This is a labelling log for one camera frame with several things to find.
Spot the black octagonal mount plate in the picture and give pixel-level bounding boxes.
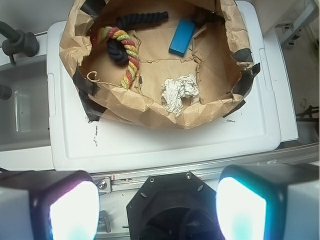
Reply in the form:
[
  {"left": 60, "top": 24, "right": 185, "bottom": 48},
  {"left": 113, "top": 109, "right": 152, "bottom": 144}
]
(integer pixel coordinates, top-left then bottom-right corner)
[{"left": 126, "top": 171, "right": 225, "bottom": 240}]

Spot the clear plastic bin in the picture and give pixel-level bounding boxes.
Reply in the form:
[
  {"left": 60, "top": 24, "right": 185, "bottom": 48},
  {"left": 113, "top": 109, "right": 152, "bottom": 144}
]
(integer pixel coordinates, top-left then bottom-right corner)
[{"left": 0, "top": 53, "right": 52, "bottom": 152}]

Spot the grey metal frame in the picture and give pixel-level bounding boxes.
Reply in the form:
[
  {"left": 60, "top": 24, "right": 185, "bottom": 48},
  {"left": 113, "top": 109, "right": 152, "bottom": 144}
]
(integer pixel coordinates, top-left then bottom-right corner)
[{"left": 278, "top": 0, "right": 319, "bottom": 46}]

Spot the blue rectangular block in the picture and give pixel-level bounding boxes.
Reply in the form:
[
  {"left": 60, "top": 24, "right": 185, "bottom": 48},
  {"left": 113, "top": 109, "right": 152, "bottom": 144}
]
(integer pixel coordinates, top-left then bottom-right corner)
[{"left": 168, "top": 19, "right": 196, "bottom": 57}]

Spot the brown paper bag liner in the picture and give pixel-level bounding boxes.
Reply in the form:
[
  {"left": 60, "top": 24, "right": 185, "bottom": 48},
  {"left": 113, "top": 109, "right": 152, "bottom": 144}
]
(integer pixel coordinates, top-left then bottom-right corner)
[{"left": 59, "top": 0, "right": 260, "bottom": 130}]

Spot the multicolour braided rope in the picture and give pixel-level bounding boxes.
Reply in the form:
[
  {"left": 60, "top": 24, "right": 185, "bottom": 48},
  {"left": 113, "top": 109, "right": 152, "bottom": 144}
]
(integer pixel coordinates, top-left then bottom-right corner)
[{"left": 92, "top": 26, "right": 140, "bottom": 90}]

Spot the black cables bundle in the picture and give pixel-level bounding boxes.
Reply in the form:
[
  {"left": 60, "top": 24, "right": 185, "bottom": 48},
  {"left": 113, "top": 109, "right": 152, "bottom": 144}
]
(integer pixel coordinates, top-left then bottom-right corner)
[{"left": 296, "top": 104, "right": 320, "bottom": 123}]

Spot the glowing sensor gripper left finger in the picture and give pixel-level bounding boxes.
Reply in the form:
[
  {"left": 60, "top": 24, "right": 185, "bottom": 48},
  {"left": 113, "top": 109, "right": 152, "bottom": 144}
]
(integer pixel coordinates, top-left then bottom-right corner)
[{"left": 0, "top": 170, "right": 100, "bottom": 240}]

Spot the crumpled white paper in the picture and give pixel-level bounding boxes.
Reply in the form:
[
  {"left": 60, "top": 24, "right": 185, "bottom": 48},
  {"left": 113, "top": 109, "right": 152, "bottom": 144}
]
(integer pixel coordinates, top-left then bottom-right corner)
[{"left": 160, "top": 73, "right": 200, "bottom": 118}]

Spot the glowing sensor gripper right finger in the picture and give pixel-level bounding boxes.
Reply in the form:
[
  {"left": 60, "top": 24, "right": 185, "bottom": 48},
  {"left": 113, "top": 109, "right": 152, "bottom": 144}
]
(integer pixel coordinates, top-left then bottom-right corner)
[{"left": 216, "top": 163, "right": 320, "bottom": 240}]

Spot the white plastic bin lid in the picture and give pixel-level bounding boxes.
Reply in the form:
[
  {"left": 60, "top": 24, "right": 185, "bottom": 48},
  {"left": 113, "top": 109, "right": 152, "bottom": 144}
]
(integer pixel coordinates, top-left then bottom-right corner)
[{"left": 46, "top": 1, "right": 282, "bottom": 173}]

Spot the dark navy rope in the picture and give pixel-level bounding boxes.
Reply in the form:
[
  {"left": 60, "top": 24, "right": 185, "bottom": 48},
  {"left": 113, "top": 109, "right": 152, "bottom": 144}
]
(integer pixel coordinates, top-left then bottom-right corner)
[{"left": 106, "top": 11, "right": 169, "bottom": 66}]

